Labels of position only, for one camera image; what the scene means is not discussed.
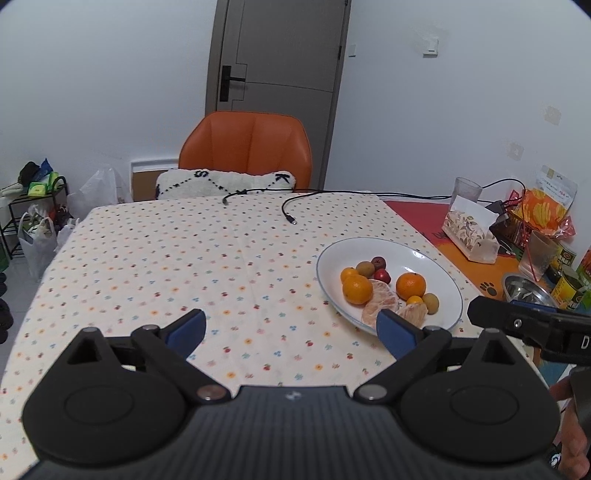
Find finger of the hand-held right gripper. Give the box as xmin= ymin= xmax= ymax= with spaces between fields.
xmin=467 ymin=296 xmax=560 ymax=345

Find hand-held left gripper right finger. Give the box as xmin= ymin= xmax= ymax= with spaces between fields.
xmin=353 ymin=308 xmax=525 ymax=405

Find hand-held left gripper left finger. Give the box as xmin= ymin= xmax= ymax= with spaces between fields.
xmin=65 ymin=308 xmax=232 ymax=405

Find peeled orange piece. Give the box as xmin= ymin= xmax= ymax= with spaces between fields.
xmin=361 ymin=278 xmax=400 ymax=328
xmin=396 ymin=302 xmax=429 ymax=328

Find orange mandarin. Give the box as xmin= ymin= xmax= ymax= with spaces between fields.
xmin=342 ymin=275 xmax=374 ymax=306
xmin=396 ymin=272 xmax=426 ymax=301

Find white plate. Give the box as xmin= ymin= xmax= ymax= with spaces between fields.
xmin=316 ymin=237 xmax=464 ymax=336

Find person's right hand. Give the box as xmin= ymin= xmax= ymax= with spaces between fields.
xmin=549 ymin=376 xmax=591 ymax=480

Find steel bowl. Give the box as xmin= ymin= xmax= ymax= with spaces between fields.
xmin=502 ymin=272 xmax=557 ymax=306

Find yellow tin can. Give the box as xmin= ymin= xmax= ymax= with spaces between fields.
xmin=551 ymin=272 xmax=591 ymax=311

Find clear plastic cup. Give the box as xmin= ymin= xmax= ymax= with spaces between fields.
xmin=454 ymin=176 xmax=483 ymax=204
xmin=518 ymin=230 xmax=561 ymax=281

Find dark tin can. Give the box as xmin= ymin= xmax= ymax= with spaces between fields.
xmin=547 ymin=242 xmax=578 ymax=282

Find floral tissue box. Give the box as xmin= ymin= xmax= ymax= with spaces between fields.
xmin=442 ymin=195 xmax=501 ymax=264

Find black charger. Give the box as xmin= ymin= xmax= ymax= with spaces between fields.
xmin=489 ymin=200 xmax=511 ymax=232

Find red orange mat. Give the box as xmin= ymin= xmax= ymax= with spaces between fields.
xmin=383 ymin=198 xmax=555 ymax=315

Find white snack packet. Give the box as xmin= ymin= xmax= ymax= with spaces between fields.
xmin=536 ymin=165 xmax=579 ymax=208

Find white fluffy pillow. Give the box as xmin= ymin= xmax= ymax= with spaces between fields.
xmin=154 ymin=168 xmax=297 ymax=200

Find flat cardboard box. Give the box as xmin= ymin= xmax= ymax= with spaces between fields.
xmin=130 ymin=159 xmax=180 ymax=201

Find white plastic bag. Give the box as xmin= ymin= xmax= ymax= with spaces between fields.
xmin=79 ymin=167 xmax=132 ymax=208

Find black shoes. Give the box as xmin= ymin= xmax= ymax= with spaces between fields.
xmin=0 ymin=272 xmax=14 ymax=344

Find black metal rack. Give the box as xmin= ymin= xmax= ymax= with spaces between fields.
xmin=0 ymin=178 xmax=70 ymax=259

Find orange chair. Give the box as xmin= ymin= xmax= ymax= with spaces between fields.
xmin=178 ymin=111 xmax=313 ymax=191

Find grey door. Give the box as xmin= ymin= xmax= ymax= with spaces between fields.
xmin=205 ymin=0 xmax=352 ymax=191

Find black charger cable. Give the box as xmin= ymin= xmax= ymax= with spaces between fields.
xmin=478 ymin=179 xmax=527 ymax=204

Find white bag with handles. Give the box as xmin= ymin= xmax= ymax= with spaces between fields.
xmin=18 ymin=203 xmax=58 ymax=280

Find black door handle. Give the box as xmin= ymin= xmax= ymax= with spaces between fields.
xmin=220 ymin=65 xmax=247 ymax=102

